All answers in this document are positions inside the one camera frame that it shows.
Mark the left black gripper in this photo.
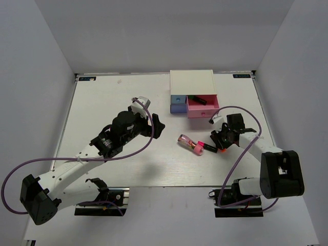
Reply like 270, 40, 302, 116
121, 111, 165, 145

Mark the pink cap black highlighter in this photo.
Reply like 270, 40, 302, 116
198, 141, 218, 153

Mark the small blue drawer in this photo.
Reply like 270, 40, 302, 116
170, 95, 186, 105

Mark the pink drawer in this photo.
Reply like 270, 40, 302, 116
186, 94, 219, 118

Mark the green cap black highlighter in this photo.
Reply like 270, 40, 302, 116
188, 95, 207, 106

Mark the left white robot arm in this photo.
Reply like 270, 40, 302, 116
20, 111, 165, 225

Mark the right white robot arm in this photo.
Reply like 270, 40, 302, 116
209, 113, 305, 204

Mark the pink cap clear tube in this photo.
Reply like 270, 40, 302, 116
177, 134, 203, 156

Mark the large blue-violet drawer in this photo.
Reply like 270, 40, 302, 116
170, 104, 187, 114

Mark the white drawer cabinet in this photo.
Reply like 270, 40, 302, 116
170, 70, 217, 95

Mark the right table corner label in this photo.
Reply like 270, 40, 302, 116
233, 74, 251, 78

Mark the table corner label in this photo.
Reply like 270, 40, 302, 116
78, 76, 96, 81
233, 74, 251, 78

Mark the left table corner label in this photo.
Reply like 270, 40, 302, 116
78, 76, 96, 81

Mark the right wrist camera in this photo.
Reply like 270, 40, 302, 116
209, 114, 224, 128

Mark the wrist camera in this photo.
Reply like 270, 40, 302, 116
130, 96, 151, 118
209, 114, 224, 128

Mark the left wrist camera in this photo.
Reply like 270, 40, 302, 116
130, 96, 151, 118

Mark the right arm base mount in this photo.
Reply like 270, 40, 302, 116
208, 188, 263, 218

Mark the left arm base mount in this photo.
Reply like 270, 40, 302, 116
74, 178, 130, 217

